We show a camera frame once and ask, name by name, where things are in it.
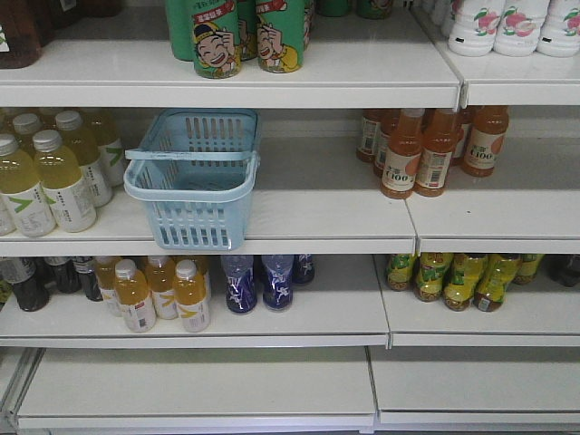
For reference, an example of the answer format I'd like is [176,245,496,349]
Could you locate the dark tea bottle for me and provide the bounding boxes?
[1,257,49,312]
[72,256,102,302]
[43,256,81,294]

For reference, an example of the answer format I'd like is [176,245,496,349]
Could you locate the orange vitamin drink bottle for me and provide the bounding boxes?
[145,256,178,320]
[114,259,157,333]
[173,259,210,333]
[94,256,121,317]

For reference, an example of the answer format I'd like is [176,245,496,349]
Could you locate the orange C100 juice bottle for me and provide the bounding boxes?
[381,108,425,199]
[413,109,459,197]
[461,105,509,177]

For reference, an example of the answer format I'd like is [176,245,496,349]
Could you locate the pale yellow drink bottle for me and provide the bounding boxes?
[1,133,56,237]
[55,111,112,208]
[33,130,97,233]

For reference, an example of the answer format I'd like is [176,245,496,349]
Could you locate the blue sports drink bottle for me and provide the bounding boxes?
[261,255,294,310]
[220,255,257,314]

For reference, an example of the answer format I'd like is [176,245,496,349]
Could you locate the white peach drink bottle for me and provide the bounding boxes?
[493,0,549,57]
[448,0,505,57]
[536,0,579,58]

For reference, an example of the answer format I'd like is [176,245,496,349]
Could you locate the light blue plastic basket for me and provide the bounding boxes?
[124,109,261,251]

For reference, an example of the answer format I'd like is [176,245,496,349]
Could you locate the green cartoon drink can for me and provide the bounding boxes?
[190,0,241,79]
[256,0,305,73]

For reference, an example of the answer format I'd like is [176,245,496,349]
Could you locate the yellow lemon tea bottle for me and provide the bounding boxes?
[386,254,418,291]
[443,253,488,312]
[415,252,454,302]
[473,253,522,312]

